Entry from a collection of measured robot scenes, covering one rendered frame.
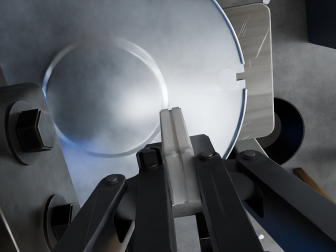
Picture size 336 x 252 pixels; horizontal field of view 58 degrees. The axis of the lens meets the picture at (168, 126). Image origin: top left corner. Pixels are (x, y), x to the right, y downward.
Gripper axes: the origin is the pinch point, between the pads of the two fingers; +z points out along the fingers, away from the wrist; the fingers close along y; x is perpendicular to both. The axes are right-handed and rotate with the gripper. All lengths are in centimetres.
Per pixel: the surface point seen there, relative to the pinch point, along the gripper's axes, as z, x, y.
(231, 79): 13.8, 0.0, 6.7
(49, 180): -0.2, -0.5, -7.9
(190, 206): 28.0, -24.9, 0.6
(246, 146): 38.1, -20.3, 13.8
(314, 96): 91, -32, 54
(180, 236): 93, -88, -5
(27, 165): -1.9, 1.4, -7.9
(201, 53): 13.9, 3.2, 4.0
